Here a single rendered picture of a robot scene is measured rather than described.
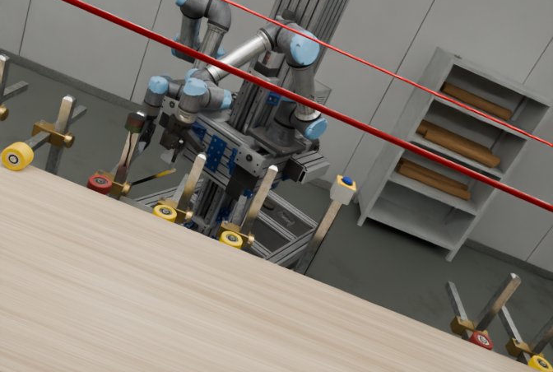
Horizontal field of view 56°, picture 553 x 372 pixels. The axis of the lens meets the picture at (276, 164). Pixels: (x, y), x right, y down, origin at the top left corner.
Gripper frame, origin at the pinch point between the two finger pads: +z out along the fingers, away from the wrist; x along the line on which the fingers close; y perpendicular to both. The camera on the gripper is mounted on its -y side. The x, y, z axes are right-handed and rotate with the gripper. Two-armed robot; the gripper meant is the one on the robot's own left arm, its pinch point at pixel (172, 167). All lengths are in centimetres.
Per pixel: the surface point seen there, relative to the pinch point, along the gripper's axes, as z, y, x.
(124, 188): 10.6, 12.6, 10.0
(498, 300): -5, -133, 9
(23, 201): 7, 33, 44
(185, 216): 11.4, -11.8, 10.4
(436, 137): 1, -161, -219
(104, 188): 6.6, 17.0, 21.5
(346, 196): -22, -62, 11
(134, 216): 6.6, 2.7, 30.1
